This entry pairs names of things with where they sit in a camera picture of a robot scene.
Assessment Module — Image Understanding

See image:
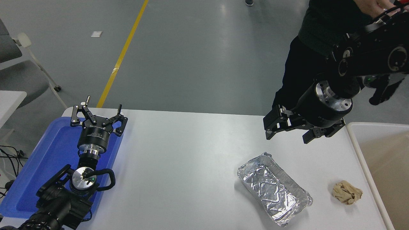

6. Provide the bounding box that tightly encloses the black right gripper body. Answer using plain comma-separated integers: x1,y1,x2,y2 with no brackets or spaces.
289,82,349,130

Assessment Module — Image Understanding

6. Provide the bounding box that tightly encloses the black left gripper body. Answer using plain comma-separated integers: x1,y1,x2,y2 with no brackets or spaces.
78,120,114,150

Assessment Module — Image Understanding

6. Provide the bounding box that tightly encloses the silver foil tray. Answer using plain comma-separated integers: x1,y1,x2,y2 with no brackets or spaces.
237,152,313,227

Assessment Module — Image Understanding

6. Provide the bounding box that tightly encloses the person's hand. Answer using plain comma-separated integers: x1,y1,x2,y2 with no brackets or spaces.
354,0,397,17

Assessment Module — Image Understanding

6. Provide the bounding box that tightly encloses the person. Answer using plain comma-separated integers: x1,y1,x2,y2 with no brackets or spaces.
272,0,398,111

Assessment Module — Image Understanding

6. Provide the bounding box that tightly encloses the blue plastic tray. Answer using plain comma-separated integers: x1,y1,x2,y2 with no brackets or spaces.
0,117,124,219

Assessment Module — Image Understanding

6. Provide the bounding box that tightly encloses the crumpled tan paper ball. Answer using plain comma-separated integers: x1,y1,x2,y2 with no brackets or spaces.
332,180,363,205

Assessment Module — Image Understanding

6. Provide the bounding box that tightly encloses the large pale bin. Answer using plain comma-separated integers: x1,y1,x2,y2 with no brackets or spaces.
347,122,409,230

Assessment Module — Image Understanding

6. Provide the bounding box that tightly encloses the grey office chair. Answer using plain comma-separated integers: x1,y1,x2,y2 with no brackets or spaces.
0,18,67,109

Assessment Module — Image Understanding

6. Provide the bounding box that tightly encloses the white side table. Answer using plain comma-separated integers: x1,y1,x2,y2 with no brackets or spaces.
0,90,27,128

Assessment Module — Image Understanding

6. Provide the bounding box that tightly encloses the black floor cable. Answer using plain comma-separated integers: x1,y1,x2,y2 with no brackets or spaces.
0,145,28,178

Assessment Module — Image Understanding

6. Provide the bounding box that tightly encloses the black cable plug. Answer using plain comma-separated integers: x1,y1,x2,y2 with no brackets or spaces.
0,180,15,197

